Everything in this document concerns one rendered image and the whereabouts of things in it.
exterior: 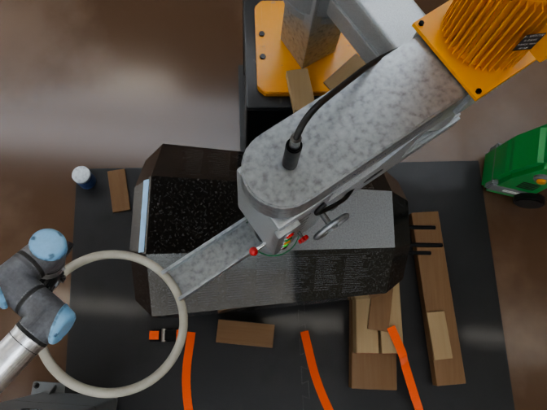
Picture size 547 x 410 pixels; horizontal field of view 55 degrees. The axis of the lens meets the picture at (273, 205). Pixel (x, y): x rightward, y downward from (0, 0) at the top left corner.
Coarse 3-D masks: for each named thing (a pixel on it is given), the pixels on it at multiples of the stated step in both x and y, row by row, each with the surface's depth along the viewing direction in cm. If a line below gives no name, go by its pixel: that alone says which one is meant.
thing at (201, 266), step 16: (240, 224) 193; (208, 240) 189; (224, 240) 194; (240, 240) 194; (256, 240) 195; (192, 256) 190; (208, 256) 192; (224, 256) 192; (240, 256) 188; (160, 272) 185; (176, 272) 189; (192, 272) 190; (208, 272) 190; (224, 272) 190; (192, 288) 184
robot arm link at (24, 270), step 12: (24, 252) 133; (12, 264) 131; (24, 264) 132; (36, 264) 133; (0, 276) 128; (12, 276) 129; (24, 276) 131; (36, 276) 133; (0, 288) 127; (12, 288) 128; (24, 288) 129; (0, 300) 127; (12, 300) 128
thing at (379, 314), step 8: (392, 288) 280; (384, 296) 278; (376, 304) 277; (384, 304) 277; (376, 312) 276; (384, 312) 276; (368, 320) 276; (376, 320) 275; (384, 320) 275; (368, 328) 274; (376, 328) 274; (384, 328) 274
